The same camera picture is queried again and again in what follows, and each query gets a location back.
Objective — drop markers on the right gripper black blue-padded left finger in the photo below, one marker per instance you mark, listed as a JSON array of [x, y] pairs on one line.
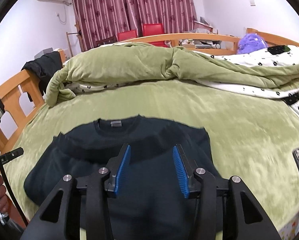
[[59, 215]]

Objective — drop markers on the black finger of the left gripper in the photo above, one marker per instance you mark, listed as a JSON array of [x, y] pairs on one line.
[[9, 156]]

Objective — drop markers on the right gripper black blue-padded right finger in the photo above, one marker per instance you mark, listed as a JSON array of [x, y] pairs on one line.
[[243, 217]]

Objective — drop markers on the dark navy sweatshirt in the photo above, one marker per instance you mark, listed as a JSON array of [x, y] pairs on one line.
[[145, 199]]

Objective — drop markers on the person's left hand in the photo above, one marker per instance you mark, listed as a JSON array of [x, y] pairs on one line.
[[4, 204]]

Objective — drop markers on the green plush bed sheet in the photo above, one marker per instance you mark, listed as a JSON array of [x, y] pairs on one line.
[[250, 137]]

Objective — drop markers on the black jacket on headboard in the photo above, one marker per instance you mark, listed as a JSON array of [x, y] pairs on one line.
[[44, 68]]

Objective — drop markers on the wooden coat rack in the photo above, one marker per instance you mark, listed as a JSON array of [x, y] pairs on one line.
[[75, 40]]

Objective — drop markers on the black remote on duvet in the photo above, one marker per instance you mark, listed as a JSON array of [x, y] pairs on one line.
[[278, 49]]

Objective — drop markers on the purple plush toy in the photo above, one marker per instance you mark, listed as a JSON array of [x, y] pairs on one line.
[[251, 42]]

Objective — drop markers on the green floral duvet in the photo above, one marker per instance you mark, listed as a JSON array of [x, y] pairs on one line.
[[257, 74]]

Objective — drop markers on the maroon floral curtain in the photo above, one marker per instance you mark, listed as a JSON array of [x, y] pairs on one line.
[[101, 19]]

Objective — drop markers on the wooden bed frame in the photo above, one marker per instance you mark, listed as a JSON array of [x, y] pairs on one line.
[[26, 81]]

